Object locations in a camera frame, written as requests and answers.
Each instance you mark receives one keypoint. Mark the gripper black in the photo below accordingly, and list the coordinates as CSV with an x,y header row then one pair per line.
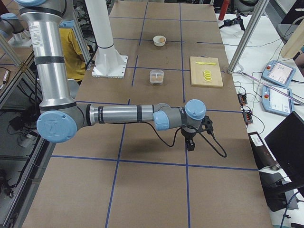
x,y
188,137

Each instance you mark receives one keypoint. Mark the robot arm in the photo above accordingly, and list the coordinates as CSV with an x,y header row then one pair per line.
x,y
61,117

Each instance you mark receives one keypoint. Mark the black brown box device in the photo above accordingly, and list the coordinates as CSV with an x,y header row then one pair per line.
x,y
262,155

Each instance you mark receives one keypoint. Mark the clear plastic egg box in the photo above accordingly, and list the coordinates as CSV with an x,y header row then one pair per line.
x,y
156,73

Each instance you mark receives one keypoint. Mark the yellow lemon slices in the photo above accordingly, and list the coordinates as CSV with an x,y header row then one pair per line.
x,y
207,75

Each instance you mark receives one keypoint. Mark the wooden cutting board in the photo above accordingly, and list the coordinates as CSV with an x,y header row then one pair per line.
x,y
196,72

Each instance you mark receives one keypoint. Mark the yellow plastic knife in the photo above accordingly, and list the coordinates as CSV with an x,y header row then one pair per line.
x,y
206,63

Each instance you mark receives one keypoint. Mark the teach pendant near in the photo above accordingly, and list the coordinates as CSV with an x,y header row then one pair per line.
x,y
275,102

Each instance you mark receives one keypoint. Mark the teach pendant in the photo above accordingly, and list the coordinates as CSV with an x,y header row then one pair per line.
x,y
275,102
278,73

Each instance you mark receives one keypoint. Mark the black laptop monitor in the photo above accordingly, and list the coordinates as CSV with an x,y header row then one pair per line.
x,y
286,143

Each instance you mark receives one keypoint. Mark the white bowl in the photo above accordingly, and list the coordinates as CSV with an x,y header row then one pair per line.
x,y
157,42

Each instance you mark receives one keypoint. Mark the teach pendant far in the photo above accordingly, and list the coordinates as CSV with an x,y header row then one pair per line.
x,y
278,73

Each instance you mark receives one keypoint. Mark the black tripod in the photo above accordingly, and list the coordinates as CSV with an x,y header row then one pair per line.
x,y
237,20

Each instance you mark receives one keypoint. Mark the person in yellow shirt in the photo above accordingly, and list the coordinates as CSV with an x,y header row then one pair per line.
x,y
74,60

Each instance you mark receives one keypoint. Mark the grey office chair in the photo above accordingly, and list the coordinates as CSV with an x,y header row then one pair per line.
x,y
291,21

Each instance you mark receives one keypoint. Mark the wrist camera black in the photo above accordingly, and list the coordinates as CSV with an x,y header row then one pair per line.
x,y
207,125

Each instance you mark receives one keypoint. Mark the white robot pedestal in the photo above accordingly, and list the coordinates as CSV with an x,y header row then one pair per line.
x,y
108,61

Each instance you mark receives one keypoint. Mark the aluminium frame post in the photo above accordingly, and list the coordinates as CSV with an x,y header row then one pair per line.
x,y
258,11

